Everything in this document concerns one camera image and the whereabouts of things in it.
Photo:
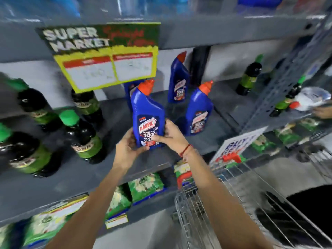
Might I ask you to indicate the person's right thumb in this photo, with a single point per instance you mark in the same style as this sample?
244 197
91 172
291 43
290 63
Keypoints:
159 139

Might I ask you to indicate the person's left forearm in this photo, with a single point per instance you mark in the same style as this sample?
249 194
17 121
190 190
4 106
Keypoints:
90 210

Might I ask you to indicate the black garment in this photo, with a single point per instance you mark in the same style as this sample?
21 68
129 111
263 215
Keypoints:
308 212

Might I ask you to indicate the white bottle red cap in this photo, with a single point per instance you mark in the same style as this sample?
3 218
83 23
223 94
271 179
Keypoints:
311 98

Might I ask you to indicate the green yellow price sign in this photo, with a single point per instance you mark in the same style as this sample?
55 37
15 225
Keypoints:
103 59

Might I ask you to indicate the green floral packet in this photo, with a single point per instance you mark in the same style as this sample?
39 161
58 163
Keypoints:
309 124
5 237
286 134
181 167
145 186
118 202
49 223
262 143

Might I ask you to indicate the dark bottle green cap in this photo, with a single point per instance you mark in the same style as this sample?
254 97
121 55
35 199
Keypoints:
249 77
83 140
87 105
26 155
35 103
284 103

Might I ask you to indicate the blue cleaner bottle orange cap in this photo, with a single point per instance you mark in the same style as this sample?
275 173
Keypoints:
179 80
198 111
147 111
128 93

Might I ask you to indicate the person's right hand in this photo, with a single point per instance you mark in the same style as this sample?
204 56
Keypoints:
175 140

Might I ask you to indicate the white offer sign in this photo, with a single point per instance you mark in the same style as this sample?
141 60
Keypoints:
238 143

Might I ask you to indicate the person's right forearm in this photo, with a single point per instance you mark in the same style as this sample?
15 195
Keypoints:
223 204

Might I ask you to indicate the person's left hand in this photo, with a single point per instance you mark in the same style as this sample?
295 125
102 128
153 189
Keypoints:
122 155

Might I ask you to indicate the grey metal shelf rack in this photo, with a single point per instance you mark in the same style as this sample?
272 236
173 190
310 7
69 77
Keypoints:
181 31

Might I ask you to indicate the blue plastic container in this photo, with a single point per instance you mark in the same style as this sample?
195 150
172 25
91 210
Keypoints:
259 2

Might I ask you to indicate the person's left thumb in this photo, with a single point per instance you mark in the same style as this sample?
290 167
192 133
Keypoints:
142 149

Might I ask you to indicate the yellow shelf price label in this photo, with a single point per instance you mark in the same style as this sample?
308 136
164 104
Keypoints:
116 221

